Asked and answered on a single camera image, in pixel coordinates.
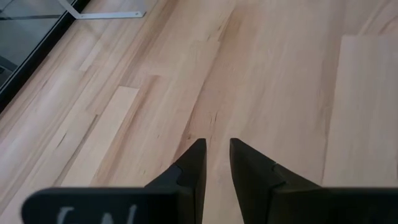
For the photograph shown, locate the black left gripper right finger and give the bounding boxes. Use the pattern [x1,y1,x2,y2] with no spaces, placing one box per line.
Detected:
[230,138,398,224]

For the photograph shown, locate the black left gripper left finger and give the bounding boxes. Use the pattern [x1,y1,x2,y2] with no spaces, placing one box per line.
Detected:
[21,139,208,224]

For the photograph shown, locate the white perforated metal shelf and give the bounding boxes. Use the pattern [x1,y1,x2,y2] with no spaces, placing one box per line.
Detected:
[57,0,146,20]

